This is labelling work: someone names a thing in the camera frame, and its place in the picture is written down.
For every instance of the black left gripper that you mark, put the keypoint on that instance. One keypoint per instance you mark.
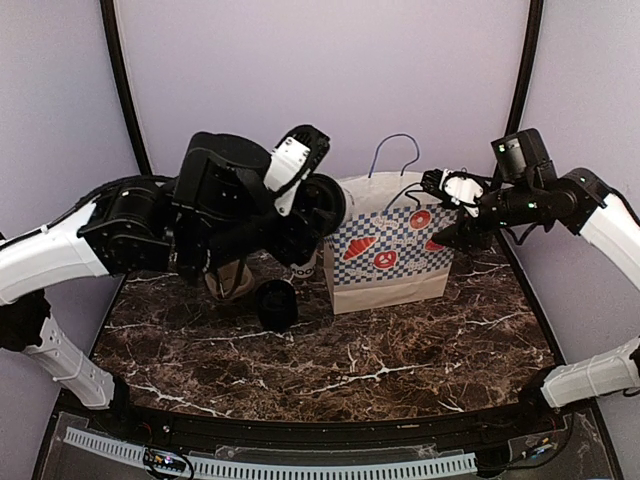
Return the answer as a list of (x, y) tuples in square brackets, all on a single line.
[(299, 244)]

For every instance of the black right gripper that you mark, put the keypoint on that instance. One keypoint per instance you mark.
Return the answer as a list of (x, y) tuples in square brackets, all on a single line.
[(464, 231)]

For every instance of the black coffee lid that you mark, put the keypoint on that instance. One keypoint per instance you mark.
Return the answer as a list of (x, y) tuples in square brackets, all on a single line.
[(328, 202)]

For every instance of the blue checkered paper bag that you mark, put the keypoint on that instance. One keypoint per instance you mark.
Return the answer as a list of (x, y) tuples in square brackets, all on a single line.
[(384, 253)]

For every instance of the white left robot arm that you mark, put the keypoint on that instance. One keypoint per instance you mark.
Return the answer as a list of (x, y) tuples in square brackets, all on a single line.
[(230, 199)]

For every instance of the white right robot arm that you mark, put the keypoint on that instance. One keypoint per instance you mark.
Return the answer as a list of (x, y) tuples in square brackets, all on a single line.
[(530, 194)]

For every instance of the white cup holding straws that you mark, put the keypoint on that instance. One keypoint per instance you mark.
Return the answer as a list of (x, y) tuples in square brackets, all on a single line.
[(305, 270)]

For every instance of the stack of black lids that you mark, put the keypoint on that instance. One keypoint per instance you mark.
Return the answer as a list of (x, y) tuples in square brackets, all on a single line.
[(276, 305)]

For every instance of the brown cardboard cup carrier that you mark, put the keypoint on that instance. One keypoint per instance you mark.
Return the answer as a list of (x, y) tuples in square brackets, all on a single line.
[(230, 282)]

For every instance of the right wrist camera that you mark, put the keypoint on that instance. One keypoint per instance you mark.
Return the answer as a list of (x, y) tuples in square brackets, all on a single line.
[(454, 189)]

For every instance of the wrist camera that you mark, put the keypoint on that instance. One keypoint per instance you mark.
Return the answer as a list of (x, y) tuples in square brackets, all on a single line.
[(454, 189), (293, 159)]

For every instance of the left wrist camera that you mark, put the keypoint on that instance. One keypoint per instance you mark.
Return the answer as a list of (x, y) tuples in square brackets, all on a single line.
[(293, 159)]

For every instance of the black vertical frame post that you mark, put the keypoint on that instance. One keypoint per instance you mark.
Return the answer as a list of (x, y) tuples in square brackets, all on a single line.
[(526, 65)]

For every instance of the black front rail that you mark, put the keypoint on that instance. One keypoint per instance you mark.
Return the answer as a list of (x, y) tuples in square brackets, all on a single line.
[(481, 428)]

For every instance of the white slotted cable duct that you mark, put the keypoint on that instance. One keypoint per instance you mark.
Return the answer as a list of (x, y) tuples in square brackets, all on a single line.
[(246, 463)]

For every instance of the black left frame post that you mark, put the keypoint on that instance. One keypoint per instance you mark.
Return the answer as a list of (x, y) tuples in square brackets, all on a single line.
[(123, 88)]

